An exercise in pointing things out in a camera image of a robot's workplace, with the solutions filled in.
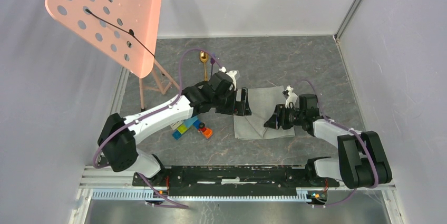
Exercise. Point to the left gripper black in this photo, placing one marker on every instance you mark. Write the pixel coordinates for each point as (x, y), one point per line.
(241, 108)

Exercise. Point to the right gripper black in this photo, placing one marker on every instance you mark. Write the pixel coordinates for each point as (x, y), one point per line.
(272, 122)

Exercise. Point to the grey cloth napkin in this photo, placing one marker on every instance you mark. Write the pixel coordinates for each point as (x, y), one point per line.
(262, 102)

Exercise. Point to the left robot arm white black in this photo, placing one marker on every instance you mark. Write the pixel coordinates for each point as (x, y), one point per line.
(120, 136)

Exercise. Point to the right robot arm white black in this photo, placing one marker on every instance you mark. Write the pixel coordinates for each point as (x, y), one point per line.
(361, 161)

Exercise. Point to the gold spoon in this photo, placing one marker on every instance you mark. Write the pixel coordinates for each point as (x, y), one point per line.
(204, 58)

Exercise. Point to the colourful toy block pile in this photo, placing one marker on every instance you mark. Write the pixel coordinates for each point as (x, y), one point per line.
(181, 127)

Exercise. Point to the pink perforated music stand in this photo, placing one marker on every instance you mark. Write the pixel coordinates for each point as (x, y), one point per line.
(124, 30)

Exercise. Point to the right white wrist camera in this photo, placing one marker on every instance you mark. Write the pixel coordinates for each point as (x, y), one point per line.
(290, 96)

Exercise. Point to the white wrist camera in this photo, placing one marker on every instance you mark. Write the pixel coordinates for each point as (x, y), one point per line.
(234, 75)
(290, 96)

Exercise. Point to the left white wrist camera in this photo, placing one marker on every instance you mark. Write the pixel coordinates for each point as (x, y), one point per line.
(234, 75)

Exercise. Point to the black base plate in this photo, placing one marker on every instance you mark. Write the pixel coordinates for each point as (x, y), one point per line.
(238, 180)

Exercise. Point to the aluminium frame rail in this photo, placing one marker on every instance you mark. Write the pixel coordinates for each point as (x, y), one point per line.
(127, 185)

